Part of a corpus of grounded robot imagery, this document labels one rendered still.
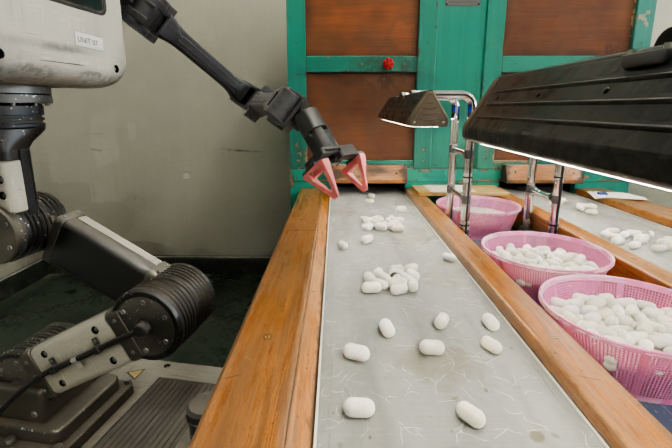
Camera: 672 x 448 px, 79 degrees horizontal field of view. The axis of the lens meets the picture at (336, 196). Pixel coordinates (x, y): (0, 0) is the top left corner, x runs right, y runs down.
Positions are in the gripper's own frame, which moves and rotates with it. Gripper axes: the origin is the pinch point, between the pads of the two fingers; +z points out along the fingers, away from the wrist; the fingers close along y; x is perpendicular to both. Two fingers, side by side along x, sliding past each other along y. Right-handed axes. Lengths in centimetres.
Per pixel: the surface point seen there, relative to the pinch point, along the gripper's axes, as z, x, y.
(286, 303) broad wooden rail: 14.5, -5.4, 22.9
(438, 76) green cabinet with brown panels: -37, 0, -84
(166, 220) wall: -84, -188, -60
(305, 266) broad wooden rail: 8.8, -12.2, 9.4
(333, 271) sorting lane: 12.1, -12.2, 3.2
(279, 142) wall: -86, -111, -108
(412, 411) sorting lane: 33.3, 13.5, 28.4
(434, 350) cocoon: 30.6, 12.1, 17.6
